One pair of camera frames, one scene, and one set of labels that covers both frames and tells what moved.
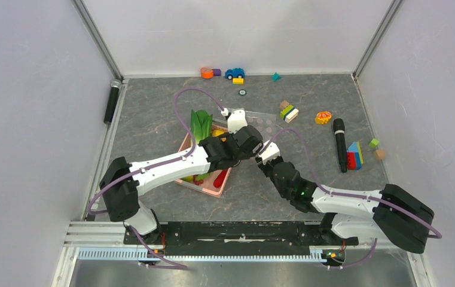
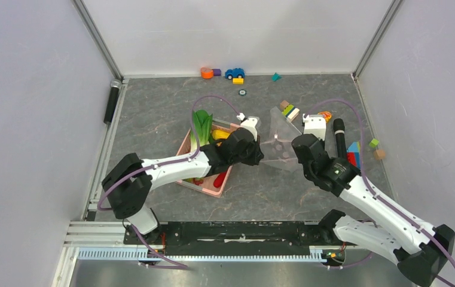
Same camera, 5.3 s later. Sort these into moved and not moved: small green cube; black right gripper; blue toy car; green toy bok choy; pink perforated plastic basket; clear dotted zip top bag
Moved: clear dotted zip top bag; black right gripper
Not moved: blue toy car; green toy bok choy; pink perforated plastic basket; small green cube
